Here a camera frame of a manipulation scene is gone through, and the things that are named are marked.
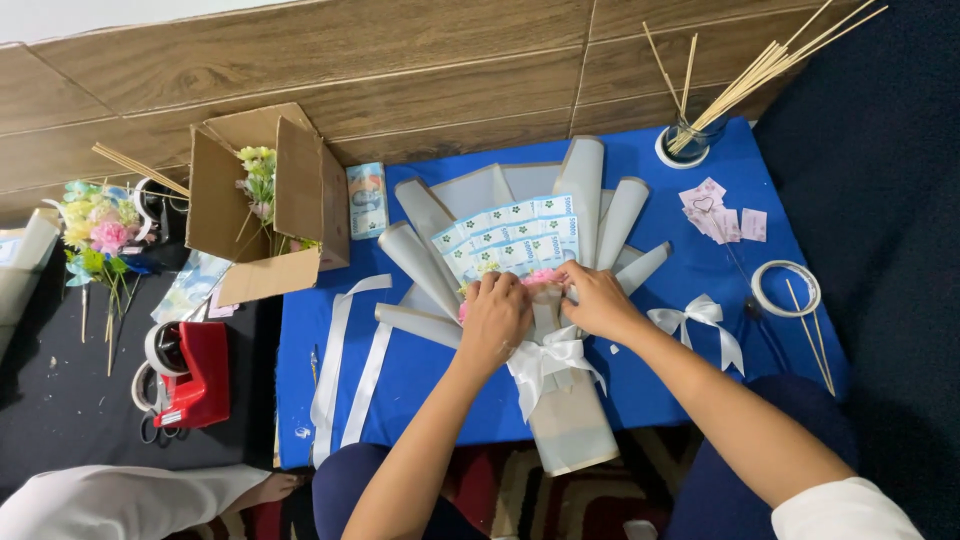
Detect person's right hand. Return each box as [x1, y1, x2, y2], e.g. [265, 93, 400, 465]
[558, 260, 648, 347]

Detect person's left hand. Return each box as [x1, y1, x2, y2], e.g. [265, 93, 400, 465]
[455, 270, 535, 368]

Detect grey paper bouquet wrap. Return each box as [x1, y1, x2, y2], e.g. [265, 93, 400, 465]
[373, 135, 673, 478]

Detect pink bouquet flowers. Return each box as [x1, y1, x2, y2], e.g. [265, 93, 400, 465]
[457, 267, 568, 325]

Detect fan of blue banknotes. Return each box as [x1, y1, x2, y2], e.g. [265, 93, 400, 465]
[431, 193, 582, 285]

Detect white ribbon bow on bouquet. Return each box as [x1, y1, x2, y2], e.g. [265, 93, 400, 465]
[506, 324, 609, 425]

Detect blue tablecloth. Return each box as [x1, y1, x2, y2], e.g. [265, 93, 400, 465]
[275, 116, 852, 471]

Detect loose white ribbon bow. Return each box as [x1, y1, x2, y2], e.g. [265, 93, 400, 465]
[645, 293, 746, 377]

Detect white tape roll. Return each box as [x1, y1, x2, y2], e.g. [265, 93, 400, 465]
[654, 125, 713, 171]

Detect pile of pink paper cards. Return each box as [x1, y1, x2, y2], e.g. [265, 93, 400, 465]
[678, 177, 769, 246]

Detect stack of banknotes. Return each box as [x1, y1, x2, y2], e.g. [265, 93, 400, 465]
[345, 162, 391, 242]

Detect long white ribbon strip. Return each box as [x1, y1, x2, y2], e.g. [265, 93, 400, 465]
[309, 273, 394, 469]
[339, 321, 396, 450]

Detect glass jar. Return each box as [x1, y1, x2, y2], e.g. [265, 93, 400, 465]
[663, 112, 729, 163]

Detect thin clear tape roll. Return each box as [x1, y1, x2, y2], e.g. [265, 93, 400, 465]
[750, 259, 822, 319]

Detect open cardboard box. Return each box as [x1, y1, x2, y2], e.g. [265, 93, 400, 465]
[185, 102, 351, 308]

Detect wooden skewer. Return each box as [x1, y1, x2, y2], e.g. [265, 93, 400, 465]
[811, 309, 836, 395]
[785, 279, 836, 398]

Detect person's navy trousers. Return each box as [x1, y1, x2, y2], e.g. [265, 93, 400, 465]
[310, 373, 861, 540]

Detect artificial flowers in box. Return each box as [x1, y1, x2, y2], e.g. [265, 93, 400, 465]
[234, 145, 322, 256]

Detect bunch of skewers in jar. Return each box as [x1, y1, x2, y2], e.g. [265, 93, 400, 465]
[642, 0, 891, 156]

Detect dark navy carpet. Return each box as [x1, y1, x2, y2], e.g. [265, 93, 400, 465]
[752, 0, 960, 540]

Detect red tape dispenser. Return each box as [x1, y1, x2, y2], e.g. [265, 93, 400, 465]
[144, 321, 232, 431]

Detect black tape dispenser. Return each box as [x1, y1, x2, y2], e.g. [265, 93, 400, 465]
[132, 177, 191, 246]

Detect person's white sleeve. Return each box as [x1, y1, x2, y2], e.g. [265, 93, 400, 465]
[771, 476, 925, 540]

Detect loose bundle of wooden sticks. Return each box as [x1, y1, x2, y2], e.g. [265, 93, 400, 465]
[91, 142, 192, 200]

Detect pastel artificial flower bunch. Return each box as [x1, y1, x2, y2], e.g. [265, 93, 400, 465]
[58, 180, 160, 378]

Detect black cloth mat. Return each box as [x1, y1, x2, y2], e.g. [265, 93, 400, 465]
[0, 243, 285, 496]

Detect grey wrapping paper roll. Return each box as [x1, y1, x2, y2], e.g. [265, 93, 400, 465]
[0, 207, 63, 361]

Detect heart-shaped wire pick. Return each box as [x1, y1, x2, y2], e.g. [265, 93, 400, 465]
[690, 195, 763, 322]

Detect black-handled scissors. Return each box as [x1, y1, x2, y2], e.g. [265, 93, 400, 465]
[131, 360, 183, 445]

